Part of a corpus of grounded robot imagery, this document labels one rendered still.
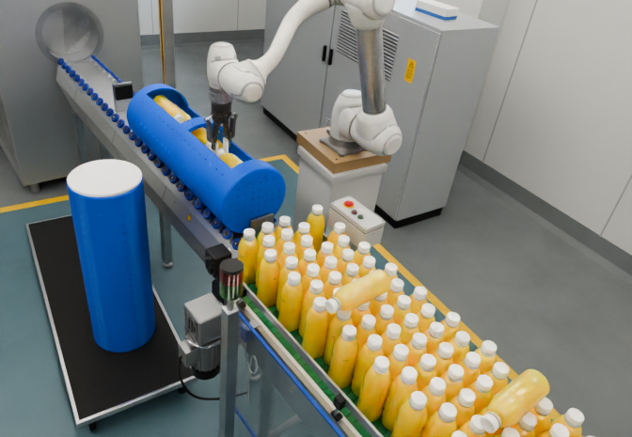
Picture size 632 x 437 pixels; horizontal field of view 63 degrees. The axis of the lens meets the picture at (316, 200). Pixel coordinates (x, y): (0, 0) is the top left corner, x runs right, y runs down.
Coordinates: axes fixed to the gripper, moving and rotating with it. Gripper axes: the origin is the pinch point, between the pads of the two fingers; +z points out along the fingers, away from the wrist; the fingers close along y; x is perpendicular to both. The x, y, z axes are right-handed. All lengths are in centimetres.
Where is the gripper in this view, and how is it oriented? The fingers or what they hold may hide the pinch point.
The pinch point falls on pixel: (220, 148)
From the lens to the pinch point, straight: 206.2
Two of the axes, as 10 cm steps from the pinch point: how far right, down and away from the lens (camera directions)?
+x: 6.2, 4.9, -6.2
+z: -1.1, 8.3, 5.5
